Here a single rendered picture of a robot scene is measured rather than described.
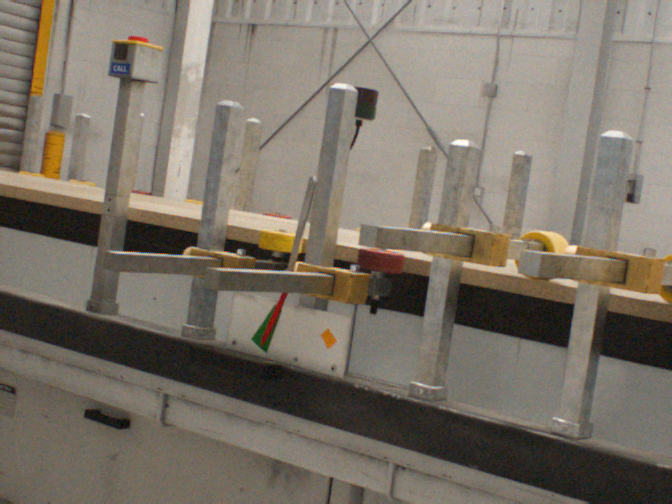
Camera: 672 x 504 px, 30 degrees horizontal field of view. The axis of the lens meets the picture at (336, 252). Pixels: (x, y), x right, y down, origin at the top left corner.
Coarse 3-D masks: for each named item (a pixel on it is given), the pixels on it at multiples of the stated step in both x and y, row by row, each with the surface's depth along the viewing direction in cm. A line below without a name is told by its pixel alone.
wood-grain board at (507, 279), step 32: (0, 192) 291; (32, 192) 284; (64, 192) 292; (96, 192) 324; (160, 224) 259; (192, 224) 253; (256, 224) 267; (288, 224) 294; (352, 256) 228; (416, 256) 227; (512, 288) 208; (544, 288) 204; (576, 288) 201
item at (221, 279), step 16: (208, 272) 184; (224, 272) 183; (240, 272) 186; (256, 272) 189; (272, 272) 193; (288, 272) 198; (208, 288) 184; (224, 288) 184; (240, 288) 187; (256, 288) 189; (272, 288) 192; (288, 288) 195; (304, 288) 199; (320, 288) 202; (368, 288) 212; (384, 288) 215
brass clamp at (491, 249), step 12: (432, 228) 193; (444, 228) 192; (456, 228) 190; (468, 228) 192; (480, 240) 188; (492, 240) 186; (504, 240) 189; (480, 252) 188; (492, 252) 187; (504, 252) 189; (480, 264) 188; (492, 264) 187; (504, 264) 190
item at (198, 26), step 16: (192, 0) 363; (208, 0) 362; (192, 16) 363; (208, 16) 363; (192, 32) 362; (208, 32) 364; (192, 48) 362; (192, 64) 362; (192, 80) 362; (192, 96) 363; (176, 112) 365; (192, 112) 364; (176, 128) 364; (192, 128) 365; (176, 144) 364; (192, 144) 366; (176, 160) 364; (176, 176) 363; (176, 192) 364
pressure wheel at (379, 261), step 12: (360, 252) 215; (372, 252) 213; (384, 252) 212; (396, 252) 217; (360, 264) 214; (372, 264) 212; (384, 264) 212; (396, 264) 213; (384, 276) 216; (372, 300) 216; (372, 312) 216
